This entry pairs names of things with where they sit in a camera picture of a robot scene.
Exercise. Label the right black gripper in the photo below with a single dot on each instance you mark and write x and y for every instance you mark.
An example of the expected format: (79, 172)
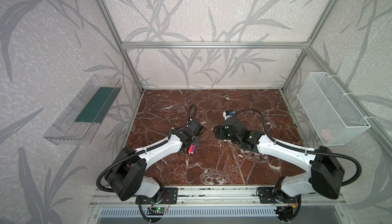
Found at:
(223, 132)

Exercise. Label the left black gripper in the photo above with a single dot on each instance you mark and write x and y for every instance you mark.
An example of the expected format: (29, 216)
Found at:
(190, 137)

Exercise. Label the pink marker pen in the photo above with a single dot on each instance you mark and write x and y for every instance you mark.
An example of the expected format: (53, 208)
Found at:
(189, 151)

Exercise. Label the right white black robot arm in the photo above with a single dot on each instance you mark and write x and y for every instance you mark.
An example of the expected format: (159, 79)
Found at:
(324, 173)

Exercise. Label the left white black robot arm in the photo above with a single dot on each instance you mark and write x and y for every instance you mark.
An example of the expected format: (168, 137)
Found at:
(126, 175)

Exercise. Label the purple marker pen lower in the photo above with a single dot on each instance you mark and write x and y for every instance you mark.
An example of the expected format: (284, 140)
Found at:
(193, 148)

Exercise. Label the green circuit board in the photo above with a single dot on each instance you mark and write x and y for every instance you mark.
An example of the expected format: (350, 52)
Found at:
(157, 211)

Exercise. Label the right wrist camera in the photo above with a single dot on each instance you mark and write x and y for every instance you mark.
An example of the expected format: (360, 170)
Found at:
(228, 114)

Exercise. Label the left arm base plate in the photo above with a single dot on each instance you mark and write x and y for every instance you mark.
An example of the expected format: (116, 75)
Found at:
(168, 195)

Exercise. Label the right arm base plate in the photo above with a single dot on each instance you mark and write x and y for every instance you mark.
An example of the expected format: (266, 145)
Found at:
(272, 195)

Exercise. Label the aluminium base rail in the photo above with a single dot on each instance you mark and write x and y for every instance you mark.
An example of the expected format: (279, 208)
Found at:
(192, 195)

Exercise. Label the white wire mesh basket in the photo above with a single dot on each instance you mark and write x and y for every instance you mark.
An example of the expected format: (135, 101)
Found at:
(329, 107)

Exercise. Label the aluminium frame crossbar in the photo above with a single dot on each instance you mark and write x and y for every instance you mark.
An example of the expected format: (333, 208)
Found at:
(213, 45)

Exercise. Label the clear plastic wall tray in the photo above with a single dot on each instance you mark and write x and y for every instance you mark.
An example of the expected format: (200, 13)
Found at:
(82, 118)

